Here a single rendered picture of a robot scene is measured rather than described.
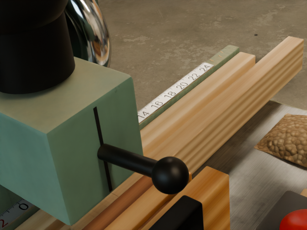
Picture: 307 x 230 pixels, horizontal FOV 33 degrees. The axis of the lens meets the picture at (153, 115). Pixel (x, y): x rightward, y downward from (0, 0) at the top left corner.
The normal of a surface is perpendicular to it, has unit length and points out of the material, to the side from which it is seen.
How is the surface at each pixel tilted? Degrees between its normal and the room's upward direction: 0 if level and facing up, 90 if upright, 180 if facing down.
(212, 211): 90
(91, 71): 0
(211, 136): 90
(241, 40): 0
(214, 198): 90
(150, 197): 0
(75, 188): 90
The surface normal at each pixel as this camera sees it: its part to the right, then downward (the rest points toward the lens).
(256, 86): 0.78, 0.29
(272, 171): -0.10, -0.82
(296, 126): -0.24, -0.88
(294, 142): -0.41, -0.51
